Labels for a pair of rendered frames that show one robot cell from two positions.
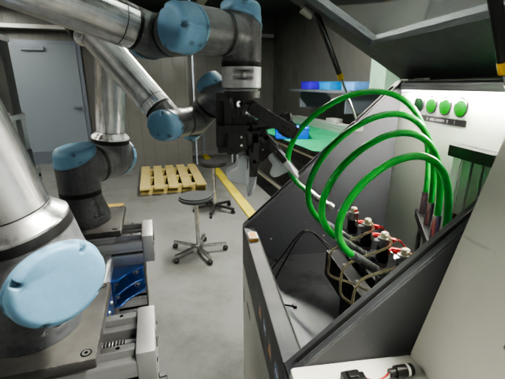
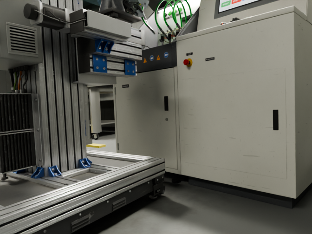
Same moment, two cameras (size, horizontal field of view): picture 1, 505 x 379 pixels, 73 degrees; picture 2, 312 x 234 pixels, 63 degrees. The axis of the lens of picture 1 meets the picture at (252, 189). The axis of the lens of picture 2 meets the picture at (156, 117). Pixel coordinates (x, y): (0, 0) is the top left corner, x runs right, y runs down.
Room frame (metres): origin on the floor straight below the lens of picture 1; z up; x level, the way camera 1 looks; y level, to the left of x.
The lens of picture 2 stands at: (-0.77, 1.09, 0.56)
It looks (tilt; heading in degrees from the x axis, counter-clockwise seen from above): 3 degrees down; 322
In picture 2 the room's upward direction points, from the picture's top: 2 degrees counter-clockwise
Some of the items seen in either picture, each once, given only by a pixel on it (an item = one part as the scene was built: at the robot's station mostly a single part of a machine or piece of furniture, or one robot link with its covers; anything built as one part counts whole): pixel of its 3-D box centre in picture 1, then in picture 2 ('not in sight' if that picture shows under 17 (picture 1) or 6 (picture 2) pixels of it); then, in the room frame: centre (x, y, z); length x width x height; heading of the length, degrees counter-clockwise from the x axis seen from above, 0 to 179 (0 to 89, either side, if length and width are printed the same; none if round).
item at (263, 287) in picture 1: (264, 298); (142, 61); (0.81, -0.03, 0.87); 0.62 x 0.04 x 0.16; 8
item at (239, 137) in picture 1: (237, 122); not in sight; (0.68, 0.03, 1.36); 0.09 x 0.08 x 0.12; 98
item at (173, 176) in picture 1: (171, 178); not in sight; (5.03, 1.25, 0.06); 1.36 x 0.94 x 0.12; 14
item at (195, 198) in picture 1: (200, 224); not in sight; (2.74, 0.46, 0.27); 0.51 x 0.49 x 0.54; 14
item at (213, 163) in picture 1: (216, 186); not in sight; (3.78, 0.43, 0.30); 0.50 x 0.48 x 0.60; 157
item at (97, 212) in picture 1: (82, 204); not in sight; (0.97, 0.52, 1.09); 0.15 x 0.15 x 0.10
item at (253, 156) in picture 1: (252, 154); not in sight; (0.66, 0.00, 1.30); 0.05 x 0.02 x 0.09; 8
